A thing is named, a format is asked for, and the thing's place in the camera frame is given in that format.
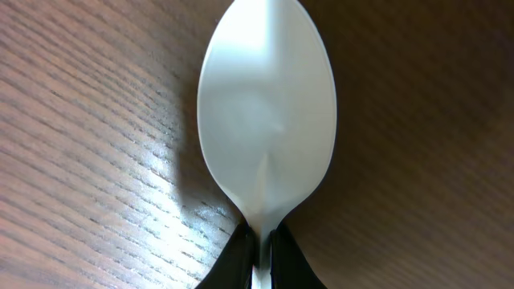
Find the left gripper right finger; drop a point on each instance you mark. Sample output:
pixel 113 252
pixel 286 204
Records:
pixel 289 267

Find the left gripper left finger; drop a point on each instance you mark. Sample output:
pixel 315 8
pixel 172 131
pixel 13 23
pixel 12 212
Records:
pixel 233 268

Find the white plastic spoon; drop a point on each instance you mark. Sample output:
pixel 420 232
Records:
pixel 267 114

